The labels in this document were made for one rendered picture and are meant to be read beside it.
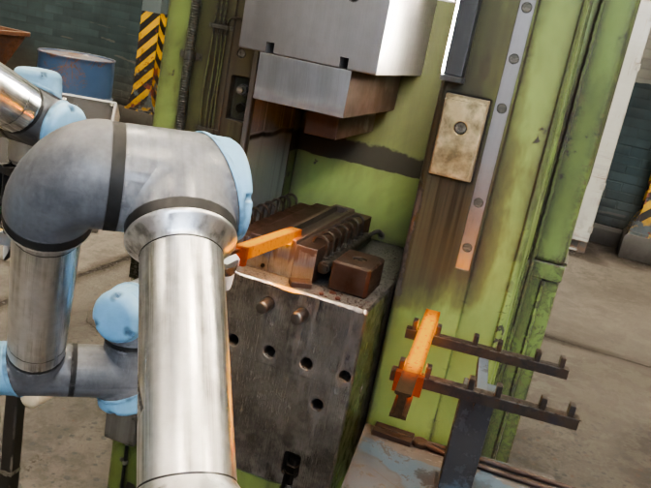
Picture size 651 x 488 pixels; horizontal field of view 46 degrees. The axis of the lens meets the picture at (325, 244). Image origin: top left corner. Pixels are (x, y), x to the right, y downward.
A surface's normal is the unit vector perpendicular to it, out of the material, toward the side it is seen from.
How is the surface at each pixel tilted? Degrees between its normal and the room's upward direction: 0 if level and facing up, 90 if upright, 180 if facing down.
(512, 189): 90
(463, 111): 90
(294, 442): 90
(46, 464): 0
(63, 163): 70
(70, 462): 0
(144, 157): 58
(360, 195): 90
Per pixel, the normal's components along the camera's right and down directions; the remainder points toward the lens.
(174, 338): -0.01, -0.54
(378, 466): 0.18, -0.94
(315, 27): -0.33, 0.20
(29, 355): -0.08, 0.72
